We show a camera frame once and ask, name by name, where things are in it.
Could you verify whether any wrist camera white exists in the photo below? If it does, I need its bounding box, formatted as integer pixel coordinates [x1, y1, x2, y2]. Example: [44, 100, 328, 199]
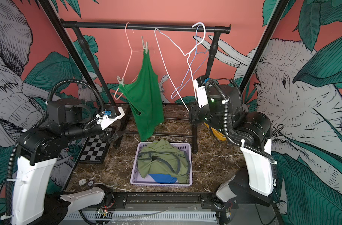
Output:
[96, 107, 125, 130]
[193, 75, 209, 108]

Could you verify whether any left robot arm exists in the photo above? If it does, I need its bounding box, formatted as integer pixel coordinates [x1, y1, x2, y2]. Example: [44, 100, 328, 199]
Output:
[0, 79, 125, 225]

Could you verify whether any green tank top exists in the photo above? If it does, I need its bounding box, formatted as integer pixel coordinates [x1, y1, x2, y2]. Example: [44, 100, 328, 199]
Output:
[119, 53, 164, 141]

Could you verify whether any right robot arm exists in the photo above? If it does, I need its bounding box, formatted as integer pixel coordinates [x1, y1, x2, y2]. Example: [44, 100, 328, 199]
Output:
[189, 78, 277, 208]

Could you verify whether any pink wire hanger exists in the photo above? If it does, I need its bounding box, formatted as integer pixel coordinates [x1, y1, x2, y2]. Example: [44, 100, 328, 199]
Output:
[113, 22, 158, 100]

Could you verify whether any light blue wire hanger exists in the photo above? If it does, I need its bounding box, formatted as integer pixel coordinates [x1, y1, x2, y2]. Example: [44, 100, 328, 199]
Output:
[170, 24, 209, 99]

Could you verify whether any black clothes rack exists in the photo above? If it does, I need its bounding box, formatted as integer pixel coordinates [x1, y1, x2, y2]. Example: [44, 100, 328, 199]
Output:
[60, 19, 232, 154]

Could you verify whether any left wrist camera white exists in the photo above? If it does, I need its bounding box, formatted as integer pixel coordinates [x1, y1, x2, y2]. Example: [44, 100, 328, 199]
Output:
[96, 107, 125, 130]

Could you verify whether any olive tank top grey trim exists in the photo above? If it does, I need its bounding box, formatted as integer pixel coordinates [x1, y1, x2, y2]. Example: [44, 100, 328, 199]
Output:
[136, 138, 191, 185]

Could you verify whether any checkerboard calibration plate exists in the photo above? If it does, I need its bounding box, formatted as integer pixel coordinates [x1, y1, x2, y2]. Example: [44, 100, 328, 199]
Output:
[79, 135, 110, 164]

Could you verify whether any blue tank top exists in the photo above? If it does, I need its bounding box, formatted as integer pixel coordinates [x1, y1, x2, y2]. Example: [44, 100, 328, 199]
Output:
[150, 174, 178, 184]

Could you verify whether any lavender plastic basket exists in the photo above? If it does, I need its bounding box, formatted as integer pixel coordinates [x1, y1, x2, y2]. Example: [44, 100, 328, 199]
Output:
[130, 142, 194, 188]

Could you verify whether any yellow plastic bowl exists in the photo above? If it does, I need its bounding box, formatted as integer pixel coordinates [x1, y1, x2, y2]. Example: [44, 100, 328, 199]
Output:
[204, 123, 227, 141]

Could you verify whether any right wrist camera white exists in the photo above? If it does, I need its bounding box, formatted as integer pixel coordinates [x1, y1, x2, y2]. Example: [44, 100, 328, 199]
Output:
[193, 75, 209, 108]

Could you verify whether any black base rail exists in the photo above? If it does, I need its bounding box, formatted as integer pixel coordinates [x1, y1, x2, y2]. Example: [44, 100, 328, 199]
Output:
[51, 192, 276, 210]

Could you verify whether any white wire hanger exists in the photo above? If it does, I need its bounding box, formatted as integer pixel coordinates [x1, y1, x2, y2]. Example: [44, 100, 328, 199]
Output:
[154, 22, 206, 111]

